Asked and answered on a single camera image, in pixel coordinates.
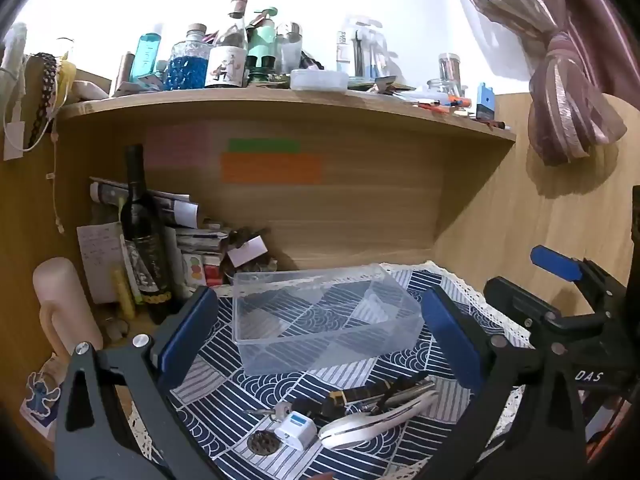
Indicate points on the white note paper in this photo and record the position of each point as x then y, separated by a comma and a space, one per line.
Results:
97, 260

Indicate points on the blue cartoon sticker card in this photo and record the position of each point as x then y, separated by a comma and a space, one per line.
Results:
42, 395

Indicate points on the tall glass jar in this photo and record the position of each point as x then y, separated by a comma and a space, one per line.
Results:
450, 72

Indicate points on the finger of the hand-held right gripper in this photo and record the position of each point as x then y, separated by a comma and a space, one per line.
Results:
555, 262
520, 305

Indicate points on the orange sticky note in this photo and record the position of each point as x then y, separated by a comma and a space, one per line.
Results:
271, 168

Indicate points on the mint green pump bottle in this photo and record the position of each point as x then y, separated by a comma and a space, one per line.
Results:
262, 45

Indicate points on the small colourful box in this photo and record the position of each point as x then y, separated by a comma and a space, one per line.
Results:
197, 270

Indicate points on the pink sticky note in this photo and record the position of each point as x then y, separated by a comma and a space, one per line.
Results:
177, 146

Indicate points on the tall blue liquid bottle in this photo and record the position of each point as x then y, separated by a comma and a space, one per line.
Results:
146, 57

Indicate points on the green sticky note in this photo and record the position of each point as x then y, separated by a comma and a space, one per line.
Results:
264, 145

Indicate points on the yellow tube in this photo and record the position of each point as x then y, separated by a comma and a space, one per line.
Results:
124, 295

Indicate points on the clear bottle with silver cap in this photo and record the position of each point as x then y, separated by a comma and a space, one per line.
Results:
289, 47

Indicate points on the white round plastic box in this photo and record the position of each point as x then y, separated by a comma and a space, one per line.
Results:
319, 80

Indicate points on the beige cylindrical object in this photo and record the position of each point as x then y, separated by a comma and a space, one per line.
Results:
62, 300

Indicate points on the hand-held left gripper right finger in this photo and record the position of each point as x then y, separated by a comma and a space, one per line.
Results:
450, 335

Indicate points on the clear plastic container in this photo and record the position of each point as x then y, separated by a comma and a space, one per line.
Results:
260, 360

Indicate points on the stack of books and magazines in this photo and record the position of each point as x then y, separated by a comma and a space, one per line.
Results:
195, 240

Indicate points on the clear labelled bottle with cork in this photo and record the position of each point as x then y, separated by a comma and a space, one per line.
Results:
226, 65

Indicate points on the wooden shelf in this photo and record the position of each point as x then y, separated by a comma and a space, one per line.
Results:
280, 110

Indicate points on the pink striped curtain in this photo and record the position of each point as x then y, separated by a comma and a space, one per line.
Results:
565, 60

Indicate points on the glass bottle with blue beads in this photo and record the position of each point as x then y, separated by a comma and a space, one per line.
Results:
186, 62

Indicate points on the blue patterned tablecloth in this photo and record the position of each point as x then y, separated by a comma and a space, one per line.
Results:
235, 410

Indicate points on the orange pen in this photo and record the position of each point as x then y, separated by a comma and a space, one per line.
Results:
447, 102

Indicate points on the blister pack of tools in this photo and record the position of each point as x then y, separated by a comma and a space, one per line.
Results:
361, 47

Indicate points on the white card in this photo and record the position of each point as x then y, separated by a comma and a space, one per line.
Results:
247, 251

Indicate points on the white charger plug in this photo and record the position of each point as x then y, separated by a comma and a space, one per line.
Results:
295, 432

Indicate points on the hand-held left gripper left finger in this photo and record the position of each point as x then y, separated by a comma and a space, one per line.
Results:
187, 337

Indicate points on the blue plastic box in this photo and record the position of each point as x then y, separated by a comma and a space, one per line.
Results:
485, 102

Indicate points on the dark wine bottle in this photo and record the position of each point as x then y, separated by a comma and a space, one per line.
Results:
145, 240

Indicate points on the black and yellow tool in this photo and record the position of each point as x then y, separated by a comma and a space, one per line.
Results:
335, 402

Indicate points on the white folding knife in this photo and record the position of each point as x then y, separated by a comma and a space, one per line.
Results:
370, 422

